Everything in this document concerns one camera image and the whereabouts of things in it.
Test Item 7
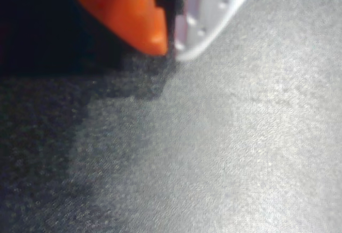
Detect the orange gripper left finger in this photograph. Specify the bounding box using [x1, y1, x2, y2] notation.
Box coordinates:
[64, 0, 169, 57]

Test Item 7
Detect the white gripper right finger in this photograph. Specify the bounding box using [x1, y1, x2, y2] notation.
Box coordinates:
[174, 0, 266, 62]

